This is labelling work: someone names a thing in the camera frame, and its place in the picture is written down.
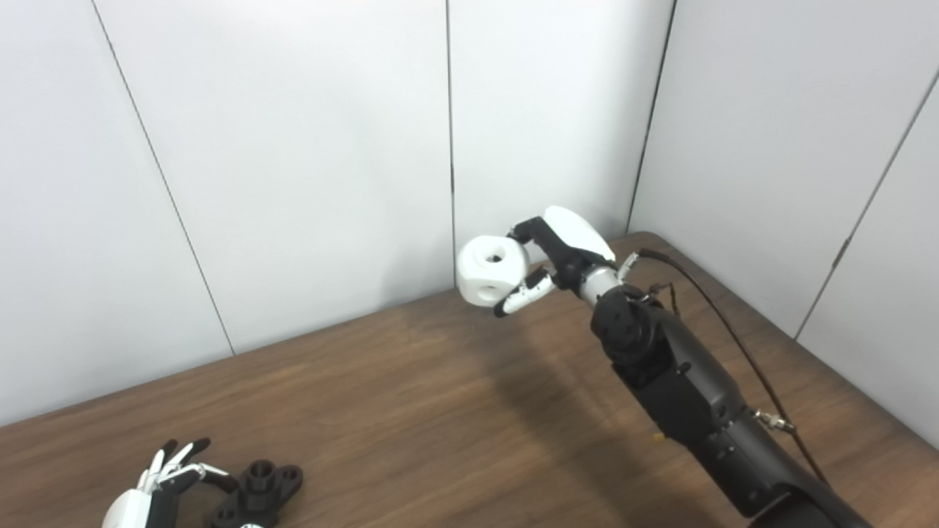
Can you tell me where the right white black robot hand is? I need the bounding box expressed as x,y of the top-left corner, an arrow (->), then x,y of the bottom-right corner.
494,206 -> 617,318

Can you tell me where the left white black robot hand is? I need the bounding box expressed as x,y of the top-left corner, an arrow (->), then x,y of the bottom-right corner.
101,438 -> 239,528

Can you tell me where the round white piece with holes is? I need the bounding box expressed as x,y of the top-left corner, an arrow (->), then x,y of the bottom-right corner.
456,235 -> 530,308

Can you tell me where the black flanged holder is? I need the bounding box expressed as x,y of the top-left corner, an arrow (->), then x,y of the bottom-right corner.
205,460 -> 304,528

